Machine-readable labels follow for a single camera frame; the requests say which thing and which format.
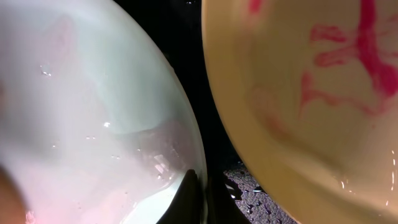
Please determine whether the round black tray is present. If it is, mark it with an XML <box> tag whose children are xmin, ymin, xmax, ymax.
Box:
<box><xmin>114</xmin><ymin>0</ymin><xmax>299</xmax><ymax>224</ymax></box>

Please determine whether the yellow plate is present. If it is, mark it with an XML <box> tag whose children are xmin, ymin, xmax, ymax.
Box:
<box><xmin>202</xmin><ymin>0</ymin><xmax>397</xmax><ymax>223</ymax></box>

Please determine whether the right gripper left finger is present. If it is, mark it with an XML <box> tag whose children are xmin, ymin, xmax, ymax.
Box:
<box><xmin>157</xmin><ymin>169</ymin><xmax>204</xmax><ymax>224</ymax></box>

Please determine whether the light blue plate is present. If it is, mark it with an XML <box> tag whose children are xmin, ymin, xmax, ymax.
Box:
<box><xmin>1</xmin><ymin>0</ymin><xmax>207</xmax><ymax>224</ymax></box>

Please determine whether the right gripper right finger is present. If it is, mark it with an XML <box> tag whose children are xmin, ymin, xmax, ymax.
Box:
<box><xmin>207</xmin><ymin>174</ymin><xmax>251</xmax><ymax>224</ymax></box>

